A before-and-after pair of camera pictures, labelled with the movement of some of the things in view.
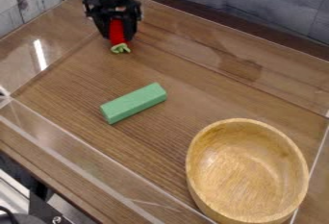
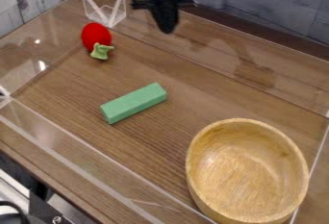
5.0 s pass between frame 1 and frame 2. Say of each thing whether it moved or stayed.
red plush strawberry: moved
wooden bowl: stayed
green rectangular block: stayed
